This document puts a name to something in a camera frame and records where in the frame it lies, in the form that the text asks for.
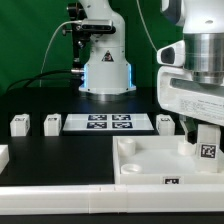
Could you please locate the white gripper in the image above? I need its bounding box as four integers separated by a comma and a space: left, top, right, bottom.
157, 66, 224, 144

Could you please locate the white square tabletop part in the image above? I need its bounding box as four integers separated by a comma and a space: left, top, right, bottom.
113, 135, 224, 185

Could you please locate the white L-shaped obstacle fence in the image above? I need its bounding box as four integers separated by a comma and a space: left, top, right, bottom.
0, 184, 224, 215

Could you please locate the white plate with AprilTags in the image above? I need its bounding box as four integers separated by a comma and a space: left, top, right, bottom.
63, 113, 153, 132

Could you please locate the white part at left edge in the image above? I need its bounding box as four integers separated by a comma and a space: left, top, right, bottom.
0, 145, 9, 174

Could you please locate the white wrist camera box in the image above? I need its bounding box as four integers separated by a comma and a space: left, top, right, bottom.
157, 40, 185, 67

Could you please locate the silver camera on base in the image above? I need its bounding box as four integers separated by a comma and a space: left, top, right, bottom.
80, 19, 116, 34

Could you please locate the black cable bundle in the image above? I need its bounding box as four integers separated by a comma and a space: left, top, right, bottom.
5, 69, 84, 93

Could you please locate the white thin cable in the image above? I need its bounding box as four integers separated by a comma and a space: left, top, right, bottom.
39, 20, 83, 88

